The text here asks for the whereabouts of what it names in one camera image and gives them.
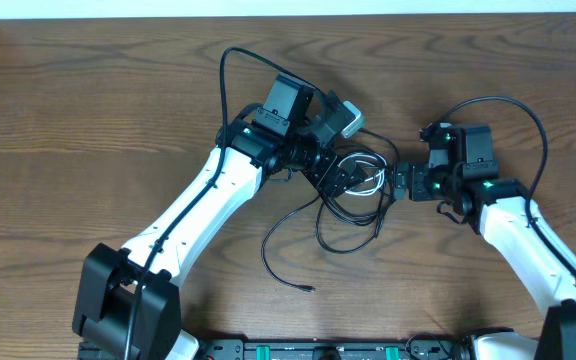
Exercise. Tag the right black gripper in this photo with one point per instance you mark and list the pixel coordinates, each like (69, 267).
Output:
(418, 171)

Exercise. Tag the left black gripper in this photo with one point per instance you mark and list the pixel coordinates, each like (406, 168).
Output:
(323, 177)

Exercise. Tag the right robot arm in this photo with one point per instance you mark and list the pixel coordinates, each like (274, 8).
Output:
(462, 174)

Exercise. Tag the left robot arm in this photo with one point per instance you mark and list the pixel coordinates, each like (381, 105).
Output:
(128, 300)

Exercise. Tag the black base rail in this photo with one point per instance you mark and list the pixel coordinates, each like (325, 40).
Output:
(421, 347)

